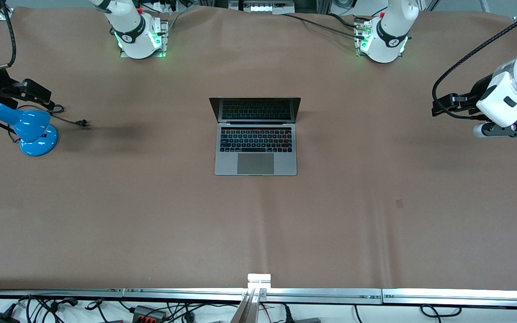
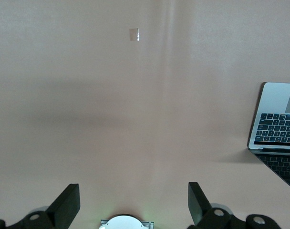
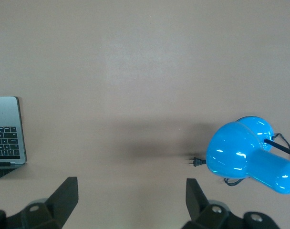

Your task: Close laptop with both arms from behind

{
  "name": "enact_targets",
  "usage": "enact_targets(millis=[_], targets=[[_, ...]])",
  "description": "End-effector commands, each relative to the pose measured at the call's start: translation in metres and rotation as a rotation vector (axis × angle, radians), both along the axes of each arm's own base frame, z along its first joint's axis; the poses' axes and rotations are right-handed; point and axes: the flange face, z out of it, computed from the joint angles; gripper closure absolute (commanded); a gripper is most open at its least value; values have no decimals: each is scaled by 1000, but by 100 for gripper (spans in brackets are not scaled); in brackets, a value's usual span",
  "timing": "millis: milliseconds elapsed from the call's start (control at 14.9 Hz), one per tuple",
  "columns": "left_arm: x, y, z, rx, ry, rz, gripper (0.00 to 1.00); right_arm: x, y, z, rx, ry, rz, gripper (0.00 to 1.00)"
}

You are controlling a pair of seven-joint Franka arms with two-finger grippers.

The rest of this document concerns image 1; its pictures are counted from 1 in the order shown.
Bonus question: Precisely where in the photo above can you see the grey aluminium laptop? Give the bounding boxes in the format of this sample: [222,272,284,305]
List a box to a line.
[209,97,302,176]

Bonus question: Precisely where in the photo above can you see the blue desk lamp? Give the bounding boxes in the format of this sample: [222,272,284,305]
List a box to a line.
[0,102,60,157]

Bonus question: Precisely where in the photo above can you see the brown table cover mat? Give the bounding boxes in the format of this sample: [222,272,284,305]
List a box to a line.
[0,5,517,291]

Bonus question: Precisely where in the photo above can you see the black power adapter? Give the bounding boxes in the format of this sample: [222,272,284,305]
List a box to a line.
[0,304,20,323]

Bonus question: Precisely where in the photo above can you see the white power strip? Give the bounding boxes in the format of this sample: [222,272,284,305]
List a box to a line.
[229,0,295,14]

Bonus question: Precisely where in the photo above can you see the grey connector orange levers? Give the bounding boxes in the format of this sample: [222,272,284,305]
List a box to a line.
[132,305,167,322]

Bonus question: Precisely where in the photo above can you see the black lamp power cord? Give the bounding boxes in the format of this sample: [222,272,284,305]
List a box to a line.
[0,104,90,144]

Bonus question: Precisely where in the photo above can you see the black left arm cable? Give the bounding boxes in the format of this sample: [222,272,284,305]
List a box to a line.
[432,4,517,120]

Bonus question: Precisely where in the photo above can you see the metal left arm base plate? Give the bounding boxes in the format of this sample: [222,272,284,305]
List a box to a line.
[354,16,410,57]

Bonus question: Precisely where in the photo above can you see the short black base cable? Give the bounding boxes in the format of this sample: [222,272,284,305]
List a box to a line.
[327,13,359,28]

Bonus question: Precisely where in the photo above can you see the long black base cable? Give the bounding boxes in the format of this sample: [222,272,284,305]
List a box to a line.
[281,13,368,40]

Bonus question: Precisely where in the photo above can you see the aluminium table edge rail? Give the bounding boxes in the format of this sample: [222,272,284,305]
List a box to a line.
[382,288,517,308]
[123,288,383,306]
[0,288,124,299]

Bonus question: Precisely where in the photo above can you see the black cable with connector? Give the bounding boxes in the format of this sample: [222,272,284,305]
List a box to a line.
[18,294,79,323]

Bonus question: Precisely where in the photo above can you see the shiny metal bracket plate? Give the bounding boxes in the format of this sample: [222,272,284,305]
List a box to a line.
[247,273,272,290]

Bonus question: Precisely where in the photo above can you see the aluminium camera mast profile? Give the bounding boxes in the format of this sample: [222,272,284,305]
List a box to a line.
[231,288,260,323]

